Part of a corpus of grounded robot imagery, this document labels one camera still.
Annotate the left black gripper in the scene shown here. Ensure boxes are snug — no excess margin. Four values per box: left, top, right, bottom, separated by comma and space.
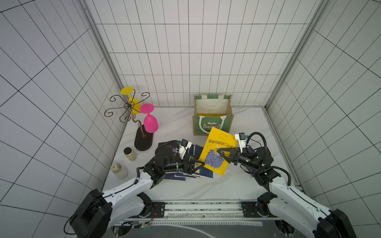
164, 152, 205, 174

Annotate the yellow book purple picture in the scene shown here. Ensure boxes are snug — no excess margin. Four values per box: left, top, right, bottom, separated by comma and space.
199, 128, 237, 176

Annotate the green jute canvas bag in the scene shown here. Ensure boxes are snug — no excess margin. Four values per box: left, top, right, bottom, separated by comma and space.
192, 94, 234, 136

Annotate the yellow book plain cover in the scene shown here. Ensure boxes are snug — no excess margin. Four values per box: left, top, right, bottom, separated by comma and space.
197, 113, 225, 117

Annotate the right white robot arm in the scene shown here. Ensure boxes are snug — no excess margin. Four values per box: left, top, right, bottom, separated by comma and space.
217, 147, 356, 238

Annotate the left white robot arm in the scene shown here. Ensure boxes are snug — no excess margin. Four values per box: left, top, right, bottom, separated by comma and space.
63, 145, 205, 238

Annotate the blue book yellow label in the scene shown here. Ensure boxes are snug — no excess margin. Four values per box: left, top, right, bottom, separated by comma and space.
190, 145, 203, 160

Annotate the navy book at bottom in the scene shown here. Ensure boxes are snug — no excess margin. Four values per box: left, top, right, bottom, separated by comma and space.
164, 173, 186, 182

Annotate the metal scroll glass rack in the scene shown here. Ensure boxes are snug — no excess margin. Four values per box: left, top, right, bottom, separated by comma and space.
104, 92, 154, 151

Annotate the pink plastic wine glass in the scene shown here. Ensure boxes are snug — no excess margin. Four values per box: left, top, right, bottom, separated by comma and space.
140, 104, 159, 133

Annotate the small jar black lid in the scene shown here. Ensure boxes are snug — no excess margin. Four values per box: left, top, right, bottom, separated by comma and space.
123, 147, 137, 161

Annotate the white jar white lid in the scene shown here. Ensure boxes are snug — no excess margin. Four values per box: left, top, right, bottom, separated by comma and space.
110, 163, 129, 179

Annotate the yellow plastic wine glass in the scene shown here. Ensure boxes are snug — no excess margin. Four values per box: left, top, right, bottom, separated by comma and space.
121, 87, 141, 115

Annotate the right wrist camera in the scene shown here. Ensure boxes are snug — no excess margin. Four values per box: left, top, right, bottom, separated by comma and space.
234, 132, 246, 153

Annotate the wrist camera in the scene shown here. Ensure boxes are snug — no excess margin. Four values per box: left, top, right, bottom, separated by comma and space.
234, 132, 246, 153
178, 139, 192, 160

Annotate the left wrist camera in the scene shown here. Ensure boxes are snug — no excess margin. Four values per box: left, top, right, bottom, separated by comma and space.
178, 139, 192, 160

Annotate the aluminium mounting rail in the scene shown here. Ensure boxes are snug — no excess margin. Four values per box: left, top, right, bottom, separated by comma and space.
113, 199, 301, 222

